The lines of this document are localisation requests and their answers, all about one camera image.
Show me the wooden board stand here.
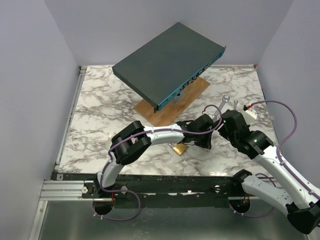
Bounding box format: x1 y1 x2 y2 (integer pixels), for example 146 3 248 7
133 77 210 127

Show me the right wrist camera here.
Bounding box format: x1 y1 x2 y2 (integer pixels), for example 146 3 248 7
242 105 258 125

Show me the small silver wrench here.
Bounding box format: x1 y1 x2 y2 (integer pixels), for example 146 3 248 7
233 100 238 110

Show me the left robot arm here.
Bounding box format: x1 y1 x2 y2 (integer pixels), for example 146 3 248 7
93 114 219 198

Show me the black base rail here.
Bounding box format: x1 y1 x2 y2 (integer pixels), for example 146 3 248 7
42 174 248 209

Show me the dark network switch box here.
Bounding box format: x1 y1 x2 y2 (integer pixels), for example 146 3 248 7
112 22 226 112

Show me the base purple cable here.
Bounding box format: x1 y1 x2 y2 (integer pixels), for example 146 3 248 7
92 189 141 222
228 199 278 218

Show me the large silver wrench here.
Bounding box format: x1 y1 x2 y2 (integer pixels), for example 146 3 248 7
213 95 231 120

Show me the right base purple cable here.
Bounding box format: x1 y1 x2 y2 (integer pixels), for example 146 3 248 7
228 199 278 218

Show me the large brass padlock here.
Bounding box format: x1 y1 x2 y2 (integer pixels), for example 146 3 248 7
169 143 188 156

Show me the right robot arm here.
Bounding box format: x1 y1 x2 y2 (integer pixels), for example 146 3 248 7
218 109 320 235

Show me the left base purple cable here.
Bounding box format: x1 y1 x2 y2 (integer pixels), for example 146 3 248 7
92 189 141 222

